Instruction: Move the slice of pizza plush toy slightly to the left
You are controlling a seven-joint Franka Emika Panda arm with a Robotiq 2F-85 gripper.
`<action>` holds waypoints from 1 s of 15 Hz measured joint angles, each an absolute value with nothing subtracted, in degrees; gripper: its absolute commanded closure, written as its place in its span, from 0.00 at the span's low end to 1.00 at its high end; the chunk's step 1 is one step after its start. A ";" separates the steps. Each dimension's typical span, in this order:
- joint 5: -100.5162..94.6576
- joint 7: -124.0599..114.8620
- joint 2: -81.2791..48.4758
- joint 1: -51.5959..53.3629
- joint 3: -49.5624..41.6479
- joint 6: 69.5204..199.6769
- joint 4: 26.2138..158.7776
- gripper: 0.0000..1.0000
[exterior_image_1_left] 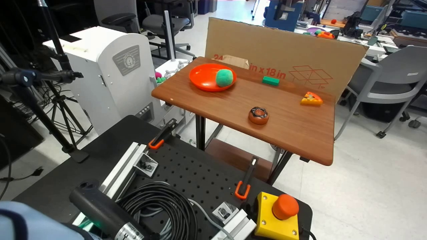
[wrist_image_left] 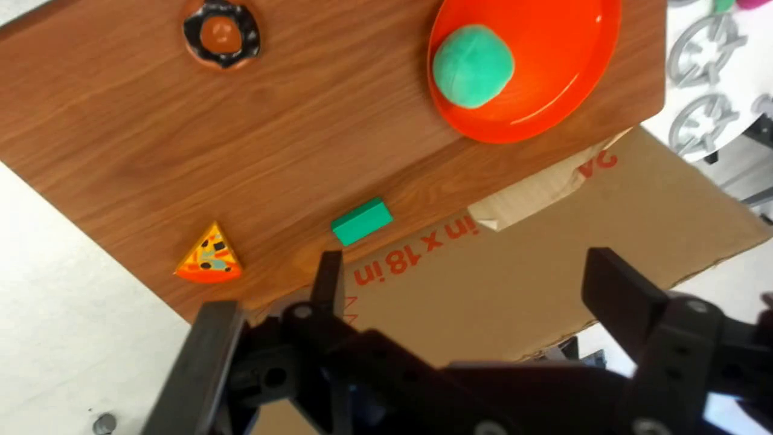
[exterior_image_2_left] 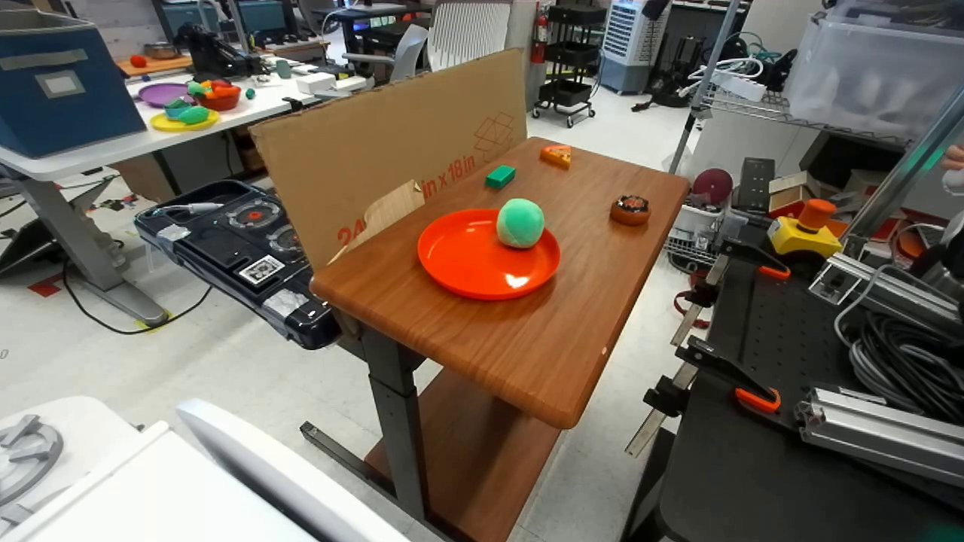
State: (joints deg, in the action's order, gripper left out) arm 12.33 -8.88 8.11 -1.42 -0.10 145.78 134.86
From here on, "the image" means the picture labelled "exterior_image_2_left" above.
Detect red fire extinguisher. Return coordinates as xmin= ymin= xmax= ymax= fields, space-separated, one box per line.
xmin=530 ymin=4 xmax=550 ymax=65

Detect purple plate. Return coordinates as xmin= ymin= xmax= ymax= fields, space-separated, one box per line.
xmin=138 ymin=83 xmax=194 ymax=108

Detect black cable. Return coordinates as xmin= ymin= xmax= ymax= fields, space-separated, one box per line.
xmin=62 ymin=260 xmax=214 ymax=336

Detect cardboard sheet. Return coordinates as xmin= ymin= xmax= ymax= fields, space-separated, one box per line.
xmin=249 ymin=48 xmax=528 ymax=276

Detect maroon disc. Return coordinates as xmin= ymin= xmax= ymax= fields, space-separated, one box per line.
xmin=692 ymin=168 xmax=734 ymax=206

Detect white plastic appliance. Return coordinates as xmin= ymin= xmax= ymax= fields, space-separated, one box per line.
xmin=0 ymin=396 xmax=413 ymax=542

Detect white air cooler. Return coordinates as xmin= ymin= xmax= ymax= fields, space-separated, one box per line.
xmin=600 ymin=0 xmax=671 ymax=95

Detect brown round toy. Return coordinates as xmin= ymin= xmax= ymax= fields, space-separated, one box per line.
xmin=609 ymin=194 xmax=651 ymax=227

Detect orange cutting board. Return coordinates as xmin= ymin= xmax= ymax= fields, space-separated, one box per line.
xmin=116 ymin=54 xmax=194 ymax=78

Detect white slatted panel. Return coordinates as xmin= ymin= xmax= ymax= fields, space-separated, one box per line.
xmin=426 ymin=0 xmax=514 ymax=73

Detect office chair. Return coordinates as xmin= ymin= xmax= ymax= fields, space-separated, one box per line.
xmin=343 ymin=24 xmax=430 ymax=84

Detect wire shelf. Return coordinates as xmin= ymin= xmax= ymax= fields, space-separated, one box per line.
xmin=706 ymin=81 xmax=917 ymax=151

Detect clear plastic bin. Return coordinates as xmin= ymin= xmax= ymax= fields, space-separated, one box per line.
xmin=783 ymin=0 xmax=964 ymax=141

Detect red bowl of toys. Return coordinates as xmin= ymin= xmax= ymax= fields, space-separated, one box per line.
xmin=188 ymin=78 xmax=243 ymax=112

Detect black clamp orange tips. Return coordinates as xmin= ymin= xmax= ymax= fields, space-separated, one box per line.
xmin=684 ymin=237 xmax=792 ymax=308
xmin=642 ymin=335 xmax=782 ymax=417

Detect black toy stove panel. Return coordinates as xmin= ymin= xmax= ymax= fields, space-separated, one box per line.
xmin=134 ymin=179 xmax=341 ymax=351

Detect blue storage box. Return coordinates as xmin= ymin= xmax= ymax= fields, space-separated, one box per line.
xmin=0 ymin=9 xmax=148 ymax=160

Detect orange plate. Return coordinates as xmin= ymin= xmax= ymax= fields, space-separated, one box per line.
xmin=416 ymin=209 xmax=562 ymax=302

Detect yellow emergency stop button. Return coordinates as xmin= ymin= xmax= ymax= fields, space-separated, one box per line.
xmin=767 ymin=198 xmax=843 ymax=259

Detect black utility cart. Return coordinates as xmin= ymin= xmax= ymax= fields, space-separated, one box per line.
xmin=532 ymin=4 xmax=609 ymax=129

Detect aluminium extrusion bar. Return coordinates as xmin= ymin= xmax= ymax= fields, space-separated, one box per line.
xmin=795 ymin=386 xmax=964 ymax=490
xmin=810 ymin=252 xmax=964 ymax=332

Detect green toy vegetables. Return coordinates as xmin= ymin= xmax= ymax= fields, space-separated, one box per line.
xmin=164 ymin=98 xmax=212 ymax=126

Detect wire basket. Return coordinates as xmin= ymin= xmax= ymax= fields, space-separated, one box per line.
xmin=666 ymin=203 xmax=728 ymax=273

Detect yellow plate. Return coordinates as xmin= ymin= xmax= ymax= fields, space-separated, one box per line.
xmin=149 ymin=109 xmax=220 ymax=133

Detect white desk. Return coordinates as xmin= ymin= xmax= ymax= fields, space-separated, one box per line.
xmin=0 ymin=53 xmax=371 ymax=329

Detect coil of grey cable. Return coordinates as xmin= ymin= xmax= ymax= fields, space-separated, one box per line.
xmin=832 ymin=263 xmax=964 ymax=426

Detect green plush ball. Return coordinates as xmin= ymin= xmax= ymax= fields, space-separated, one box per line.
xmin=496 ymin=198 xmax=545 ymax=250

